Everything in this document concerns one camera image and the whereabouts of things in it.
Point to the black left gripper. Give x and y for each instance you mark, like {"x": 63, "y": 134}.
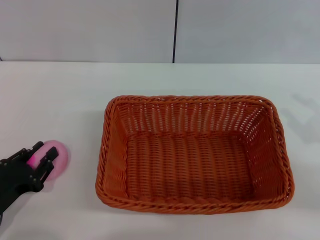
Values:
{"x": 17, "y": 172}

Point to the pink ball with magenta patch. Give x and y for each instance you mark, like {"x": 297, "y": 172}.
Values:
{"x": 61, "y": 162}

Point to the orange woven plastic basket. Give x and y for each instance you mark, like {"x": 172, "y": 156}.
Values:
{"x": 190, "y": 162}

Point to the black vertical partition strip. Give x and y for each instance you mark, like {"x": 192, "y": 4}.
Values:
{"x": 175, "y": 30}

